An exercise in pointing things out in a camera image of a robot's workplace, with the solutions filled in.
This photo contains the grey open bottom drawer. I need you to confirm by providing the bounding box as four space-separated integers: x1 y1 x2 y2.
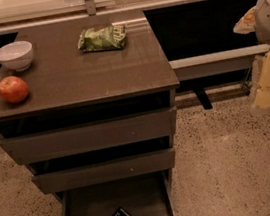
61 172 175 216

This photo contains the green chip bag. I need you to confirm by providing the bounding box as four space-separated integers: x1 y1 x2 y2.
78 25 126 52

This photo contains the grey top drawer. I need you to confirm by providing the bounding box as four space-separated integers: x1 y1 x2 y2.
1 107 176 165

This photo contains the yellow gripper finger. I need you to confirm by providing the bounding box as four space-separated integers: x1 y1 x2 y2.
233 6 257 34
249 51 270 116

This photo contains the long grey bench ledge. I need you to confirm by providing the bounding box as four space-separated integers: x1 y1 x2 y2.
0 42 270 109

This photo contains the red apple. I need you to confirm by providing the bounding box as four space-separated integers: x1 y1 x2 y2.
0 76 30 104

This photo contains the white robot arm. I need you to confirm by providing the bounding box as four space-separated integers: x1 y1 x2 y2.
233 0 270 116

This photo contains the grey middle drawer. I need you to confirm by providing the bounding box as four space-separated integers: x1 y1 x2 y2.
31 148 175 194

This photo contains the white ceramic bowl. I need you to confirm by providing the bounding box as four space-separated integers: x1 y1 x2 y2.
0 41 34 72

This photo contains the grey drawer cabinet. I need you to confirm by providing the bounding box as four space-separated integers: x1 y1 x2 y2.
0 18 179 216

